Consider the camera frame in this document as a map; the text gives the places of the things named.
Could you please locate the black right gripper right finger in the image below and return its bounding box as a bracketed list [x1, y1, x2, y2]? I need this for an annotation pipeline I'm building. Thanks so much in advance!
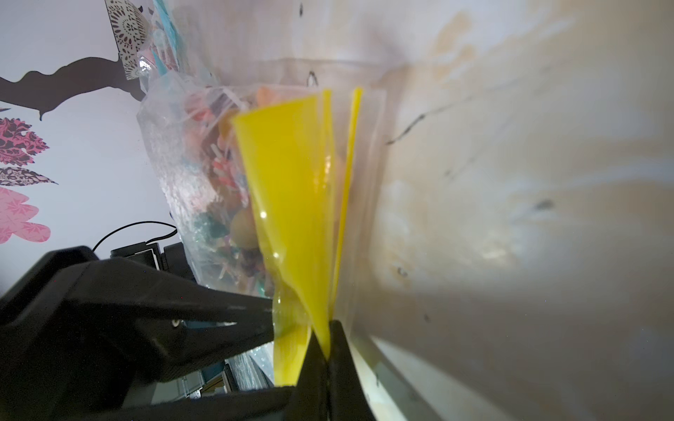
[328, 320, 376, 421]

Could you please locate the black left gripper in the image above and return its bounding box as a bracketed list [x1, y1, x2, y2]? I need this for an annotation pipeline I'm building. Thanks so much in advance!
[1, 247, 293, 420]

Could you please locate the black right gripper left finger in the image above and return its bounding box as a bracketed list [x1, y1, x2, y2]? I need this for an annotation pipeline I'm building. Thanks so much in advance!
[284, 333, 328, 421]

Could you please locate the yellow-zip candy bag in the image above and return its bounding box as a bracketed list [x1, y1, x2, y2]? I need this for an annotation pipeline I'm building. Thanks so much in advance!
[138, 72, 386, 386]

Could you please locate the blue-zip candy bag far left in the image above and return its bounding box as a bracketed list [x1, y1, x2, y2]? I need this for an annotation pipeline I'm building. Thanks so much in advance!
[137, 1, 217, 93]

